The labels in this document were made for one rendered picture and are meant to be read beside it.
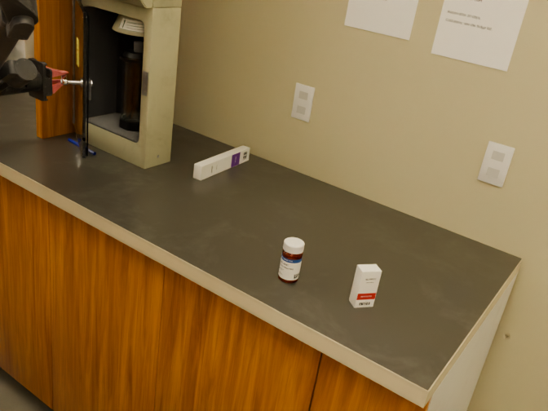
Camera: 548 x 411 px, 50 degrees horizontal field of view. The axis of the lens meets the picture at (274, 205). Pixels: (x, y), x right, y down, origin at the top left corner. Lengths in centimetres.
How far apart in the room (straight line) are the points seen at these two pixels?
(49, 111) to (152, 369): 88
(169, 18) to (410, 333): 107
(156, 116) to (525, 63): 102
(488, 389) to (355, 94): 99
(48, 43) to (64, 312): 81
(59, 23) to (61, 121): 31
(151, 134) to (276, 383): 84
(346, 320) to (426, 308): 21
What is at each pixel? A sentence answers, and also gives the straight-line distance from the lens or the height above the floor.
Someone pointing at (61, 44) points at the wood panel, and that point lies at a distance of 199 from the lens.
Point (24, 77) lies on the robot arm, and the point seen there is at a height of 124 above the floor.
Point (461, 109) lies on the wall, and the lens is 171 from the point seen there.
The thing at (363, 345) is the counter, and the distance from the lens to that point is 119.
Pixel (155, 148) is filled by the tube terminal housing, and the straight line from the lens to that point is 183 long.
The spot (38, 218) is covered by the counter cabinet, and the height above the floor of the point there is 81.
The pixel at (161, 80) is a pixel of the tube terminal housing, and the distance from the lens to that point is 177.
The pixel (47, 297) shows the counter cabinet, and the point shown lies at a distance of 193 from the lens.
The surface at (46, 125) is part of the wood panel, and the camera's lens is 203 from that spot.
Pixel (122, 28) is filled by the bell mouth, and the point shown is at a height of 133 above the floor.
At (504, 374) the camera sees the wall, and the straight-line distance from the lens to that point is 195.
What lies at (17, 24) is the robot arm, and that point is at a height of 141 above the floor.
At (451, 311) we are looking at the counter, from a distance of 138.
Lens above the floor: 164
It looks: 25 degrees down
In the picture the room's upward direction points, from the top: 9 degrees clockwise
